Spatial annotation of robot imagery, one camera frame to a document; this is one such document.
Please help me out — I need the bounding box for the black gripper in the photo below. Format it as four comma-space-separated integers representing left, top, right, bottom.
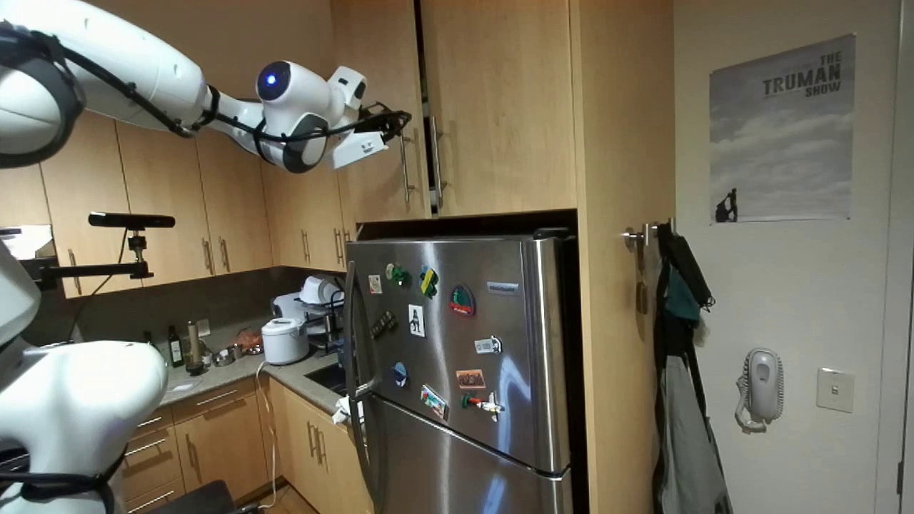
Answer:
351, 107, 414, 141

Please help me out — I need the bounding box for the silver bar cabinet handle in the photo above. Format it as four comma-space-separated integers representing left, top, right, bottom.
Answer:
397, 124, 424, 218
434, 117, 457, 194

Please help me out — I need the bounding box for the light wooden cabinet door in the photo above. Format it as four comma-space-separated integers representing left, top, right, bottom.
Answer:
331, 0, 434, 227
421, 0, 579, 221

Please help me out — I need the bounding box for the stainless steel fridge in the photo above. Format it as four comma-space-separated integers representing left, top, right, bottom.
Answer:
341, 227, 584, 514

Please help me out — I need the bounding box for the wooden base cabinet with sink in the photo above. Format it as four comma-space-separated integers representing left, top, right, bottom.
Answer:
261, 365, 377, 514

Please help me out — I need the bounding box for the wooden base cabinet with drawers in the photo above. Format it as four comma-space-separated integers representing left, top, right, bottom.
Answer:
112, 374, 274, 514

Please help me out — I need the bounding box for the white room door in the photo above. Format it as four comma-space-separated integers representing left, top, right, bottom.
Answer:
875, 0, 914, 514

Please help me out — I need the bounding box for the white kettle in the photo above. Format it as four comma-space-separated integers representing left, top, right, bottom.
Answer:
297, 274, 342, 308

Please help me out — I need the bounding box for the red teal round magnet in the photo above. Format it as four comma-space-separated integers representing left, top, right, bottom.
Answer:
445, 284, 481, 321

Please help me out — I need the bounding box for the black letter strip magnet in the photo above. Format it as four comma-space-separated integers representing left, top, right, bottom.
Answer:
368, 308, 401, 344

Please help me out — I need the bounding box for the small white round appliance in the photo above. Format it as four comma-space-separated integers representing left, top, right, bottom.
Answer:
268, 292, 310, 327

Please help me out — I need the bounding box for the white rice cooker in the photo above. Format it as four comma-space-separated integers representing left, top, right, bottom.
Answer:
261, 315, 314, 368

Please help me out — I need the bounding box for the red kitchen item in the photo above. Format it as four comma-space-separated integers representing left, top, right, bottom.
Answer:
232, 327, 265, 361

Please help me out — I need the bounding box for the metal coat hook rack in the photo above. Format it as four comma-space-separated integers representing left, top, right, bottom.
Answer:
621, 221, 674, 254

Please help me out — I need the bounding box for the postcard picture magnet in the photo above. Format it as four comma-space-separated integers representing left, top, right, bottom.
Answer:
418, 384, 452, 422

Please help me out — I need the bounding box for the white cloth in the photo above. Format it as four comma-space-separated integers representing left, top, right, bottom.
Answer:
330, 392, 368, 431

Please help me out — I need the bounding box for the white red figure magnet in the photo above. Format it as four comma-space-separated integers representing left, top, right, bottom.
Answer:
462, 388, 509, 422

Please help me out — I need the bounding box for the tall wooden side panel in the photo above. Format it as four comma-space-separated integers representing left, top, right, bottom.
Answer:
568, 0, 681, 514

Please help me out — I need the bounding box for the tall brown bottle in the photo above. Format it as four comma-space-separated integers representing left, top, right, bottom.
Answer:
184, 317, 207, 378

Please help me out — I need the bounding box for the slim dark glass bottle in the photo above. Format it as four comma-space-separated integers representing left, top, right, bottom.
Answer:
165, 322, 185, 372

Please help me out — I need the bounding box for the teal hanging garment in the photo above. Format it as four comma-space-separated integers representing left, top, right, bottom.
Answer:
661, 261, 707, 322

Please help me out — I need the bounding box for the black hanging jacket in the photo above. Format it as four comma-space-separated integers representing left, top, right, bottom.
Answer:
651, 224, 717, 384

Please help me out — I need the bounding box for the grey Truman poster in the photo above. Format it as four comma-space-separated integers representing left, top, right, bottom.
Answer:
707, 31, 859, 228

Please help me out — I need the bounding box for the grey hanging garment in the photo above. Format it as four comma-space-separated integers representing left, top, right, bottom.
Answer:
651, 352, 738, 514

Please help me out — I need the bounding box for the narrow wooden wall cabinet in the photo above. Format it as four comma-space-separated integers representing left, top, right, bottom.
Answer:
261, 154, 351, 274

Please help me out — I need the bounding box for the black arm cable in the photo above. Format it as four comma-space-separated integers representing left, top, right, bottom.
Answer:
0, 22, 414, 145

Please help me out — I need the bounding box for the black wire rack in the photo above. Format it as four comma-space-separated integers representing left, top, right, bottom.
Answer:
301, 297, 351, 358

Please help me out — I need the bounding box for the wide wooden wall cabinet row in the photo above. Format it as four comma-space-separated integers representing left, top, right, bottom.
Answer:
0, 112, 281, 299

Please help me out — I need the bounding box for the black stereo camera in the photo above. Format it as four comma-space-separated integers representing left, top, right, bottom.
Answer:
85, 208, 181, 231

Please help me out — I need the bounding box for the steel fridge door handle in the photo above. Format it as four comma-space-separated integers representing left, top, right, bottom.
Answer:
350, 378, 381, 514

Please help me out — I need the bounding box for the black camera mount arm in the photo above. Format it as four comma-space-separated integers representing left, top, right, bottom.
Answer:
0, 227, 157, 292

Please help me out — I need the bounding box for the white wall switch plate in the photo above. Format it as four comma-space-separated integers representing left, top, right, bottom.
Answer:
815, 364, 858, 418

